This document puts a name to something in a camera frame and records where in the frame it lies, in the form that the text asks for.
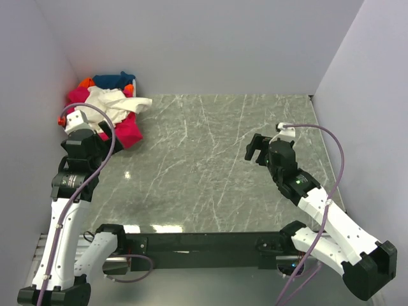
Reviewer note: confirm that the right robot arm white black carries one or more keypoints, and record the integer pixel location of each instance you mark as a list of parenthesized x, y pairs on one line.
[(365, 263)]

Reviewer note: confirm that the blue t shirt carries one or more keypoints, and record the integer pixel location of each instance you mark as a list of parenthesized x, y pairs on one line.
[(118, 81)]

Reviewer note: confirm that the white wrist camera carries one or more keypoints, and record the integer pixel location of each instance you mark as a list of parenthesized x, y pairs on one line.
[(73, 122), (285, 131)]

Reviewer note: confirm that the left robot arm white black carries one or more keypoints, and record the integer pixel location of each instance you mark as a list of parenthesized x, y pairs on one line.
[(61, 279)]

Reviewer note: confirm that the pink t shirt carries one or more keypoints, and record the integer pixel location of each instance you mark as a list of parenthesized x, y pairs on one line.
[(126, 129)]

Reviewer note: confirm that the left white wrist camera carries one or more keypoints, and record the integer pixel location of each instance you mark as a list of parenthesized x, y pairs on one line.
[(73, 122)]

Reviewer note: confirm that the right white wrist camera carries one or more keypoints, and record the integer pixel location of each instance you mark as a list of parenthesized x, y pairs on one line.
[(285, 131)]

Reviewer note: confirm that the orange t shirt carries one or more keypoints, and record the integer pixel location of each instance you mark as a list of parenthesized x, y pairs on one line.
[(89, 82)]

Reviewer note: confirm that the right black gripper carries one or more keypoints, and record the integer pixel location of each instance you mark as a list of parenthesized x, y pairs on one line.
[(255, 144)]

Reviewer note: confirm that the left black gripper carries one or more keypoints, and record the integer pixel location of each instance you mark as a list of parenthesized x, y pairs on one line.
[(106, 145)]

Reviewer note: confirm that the white t shirt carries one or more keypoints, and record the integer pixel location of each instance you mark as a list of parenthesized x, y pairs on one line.
[(115, 104)]

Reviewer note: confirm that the black base beam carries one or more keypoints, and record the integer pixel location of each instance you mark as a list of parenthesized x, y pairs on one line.
[(210, 250)]

